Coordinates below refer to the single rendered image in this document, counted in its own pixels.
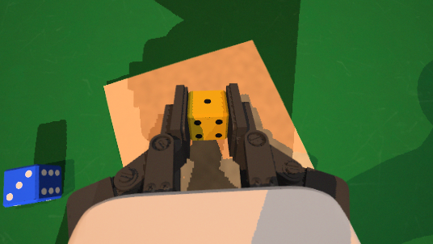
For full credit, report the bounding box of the orange mat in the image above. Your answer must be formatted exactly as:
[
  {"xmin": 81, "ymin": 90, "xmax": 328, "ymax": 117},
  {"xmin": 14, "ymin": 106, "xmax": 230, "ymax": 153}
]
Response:
[{"xmin": 104, "ymin": 40, "xmax": 314, "ymax": 191}]

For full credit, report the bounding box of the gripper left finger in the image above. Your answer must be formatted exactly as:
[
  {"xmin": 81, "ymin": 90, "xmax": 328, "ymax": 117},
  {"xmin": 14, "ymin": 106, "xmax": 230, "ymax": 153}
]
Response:
[{"xmin": 66, "ymin": 85, "xmax": 191, "ymax": 239}]

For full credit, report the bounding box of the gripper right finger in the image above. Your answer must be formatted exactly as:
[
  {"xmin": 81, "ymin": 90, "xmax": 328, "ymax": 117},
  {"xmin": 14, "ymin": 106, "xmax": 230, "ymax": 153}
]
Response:
[{"xmin": 226, "ymin": 83, "xmax": 350, "ymax": 221}]

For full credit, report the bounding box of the yellow die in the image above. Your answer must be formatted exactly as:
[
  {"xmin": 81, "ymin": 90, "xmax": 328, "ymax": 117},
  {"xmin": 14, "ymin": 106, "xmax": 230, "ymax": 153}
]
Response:
[{"xmin": 187, "ymin": 90, "xmax": 229, "ymax": 141}]

